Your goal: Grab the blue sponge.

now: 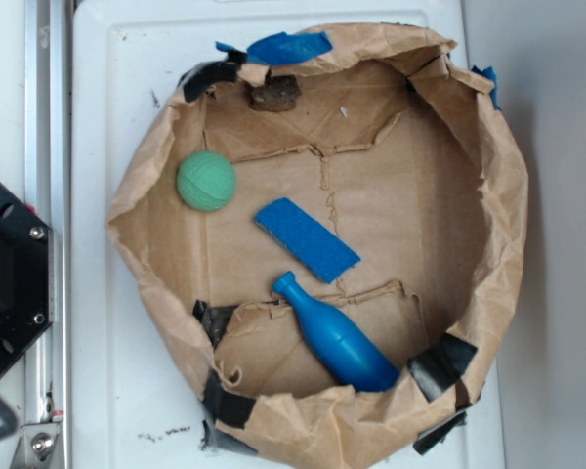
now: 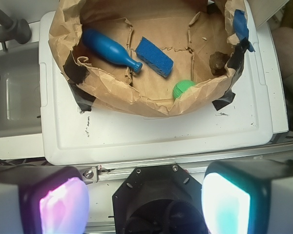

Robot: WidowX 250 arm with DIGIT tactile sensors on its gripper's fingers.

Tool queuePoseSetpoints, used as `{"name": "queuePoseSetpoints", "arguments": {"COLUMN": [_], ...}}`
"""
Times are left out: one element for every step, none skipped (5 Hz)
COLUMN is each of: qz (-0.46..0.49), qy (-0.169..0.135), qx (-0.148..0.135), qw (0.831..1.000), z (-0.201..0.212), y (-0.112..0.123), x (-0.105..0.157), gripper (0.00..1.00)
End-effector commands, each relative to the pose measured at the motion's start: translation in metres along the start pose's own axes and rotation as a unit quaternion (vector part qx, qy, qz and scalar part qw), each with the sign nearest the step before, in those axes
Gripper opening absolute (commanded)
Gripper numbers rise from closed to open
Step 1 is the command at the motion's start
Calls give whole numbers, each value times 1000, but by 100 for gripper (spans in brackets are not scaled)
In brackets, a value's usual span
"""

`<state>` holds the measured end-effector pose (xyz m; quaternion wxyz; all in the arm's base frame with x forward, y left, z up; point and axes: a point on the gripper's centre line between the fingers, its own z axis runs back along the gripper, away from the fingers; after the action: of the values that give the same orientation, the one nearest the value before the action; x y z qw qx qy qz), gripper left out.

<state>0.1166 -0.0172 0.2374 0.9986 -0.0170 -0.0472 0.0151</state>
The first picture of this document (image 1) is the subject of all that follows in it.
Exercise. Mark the blue sponge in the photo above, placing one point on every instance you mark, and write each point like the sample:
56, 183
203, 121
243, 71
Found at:
306, 239

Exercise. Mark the brown paper bag bin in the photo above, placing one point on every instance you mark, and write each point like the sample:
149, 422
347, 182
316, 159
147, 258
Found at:
392, 148

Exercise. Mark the green ball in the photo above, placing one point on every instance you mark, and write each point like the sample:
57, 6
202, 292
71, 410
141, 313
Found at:
206, 181

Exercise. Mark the black tape inner left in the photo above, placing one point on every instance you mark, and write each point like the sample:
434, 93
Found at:
213, 319

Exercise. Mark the black tape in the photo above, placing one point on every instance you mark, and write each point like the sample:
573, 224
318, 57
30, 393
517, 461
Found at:
436, 435
441, 366
232, 409
195, 82
213, 319

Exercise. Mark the brown rough block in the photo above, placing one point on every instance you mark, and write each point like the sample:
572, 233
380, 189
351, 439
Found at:
278, 93

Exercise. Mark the black tape top left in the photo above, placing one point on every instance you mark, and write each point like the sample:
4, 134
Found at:
195, 82

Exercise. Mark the black tape bottom left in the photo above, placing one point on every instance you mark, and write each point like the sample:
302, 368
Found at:
232, 409

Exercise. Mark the blue tape top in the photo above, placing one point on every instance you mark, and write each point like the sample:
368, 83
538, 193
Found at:
283, 48

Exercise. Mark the blue tape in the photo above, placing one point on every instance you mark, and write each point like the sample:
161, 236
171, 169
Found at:
490, 74
283, 48

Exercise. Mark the black tape lower right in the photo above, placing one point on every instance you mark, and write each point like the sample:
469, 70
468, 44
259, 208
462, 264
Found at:
441, 366

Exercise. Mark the white cutting board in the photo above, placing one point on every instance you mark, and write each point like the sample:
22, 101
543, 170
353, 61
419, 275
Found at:
131, 407

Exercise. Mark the black tape bottom right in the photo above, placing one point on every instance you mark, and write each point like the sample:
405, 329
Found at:
436, 435

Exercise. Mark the blue tape right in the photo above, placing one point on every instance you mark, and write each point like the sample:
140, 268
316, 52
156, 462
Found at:
490, 74

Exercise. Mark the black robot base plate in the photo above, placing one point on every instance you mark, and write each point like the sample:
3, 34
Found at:
24, 279

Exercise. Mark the aluminium rail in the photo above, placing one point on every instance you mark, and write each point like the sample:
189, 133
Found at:
48, 27

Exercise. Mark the metal corner bracket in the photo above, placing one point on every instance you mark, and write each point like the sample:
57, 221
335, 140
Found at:
40, 446

